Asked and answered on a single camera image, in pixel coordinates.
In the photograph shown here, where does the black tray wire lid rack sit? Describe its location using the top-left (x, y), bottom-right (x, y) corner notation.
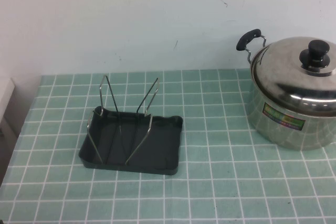
top-left (79, 74), bottom-right (184, 176)

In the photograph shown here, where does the stainless steel pot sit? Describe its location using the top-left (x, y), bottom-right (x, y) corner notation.
top-left (235, 28), bottom-right (336, 152)

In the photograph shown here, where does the green checked tablecloth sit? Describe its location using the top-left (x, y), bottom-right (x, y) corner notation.
top-left (0, 68), bottom-right (336, 224)

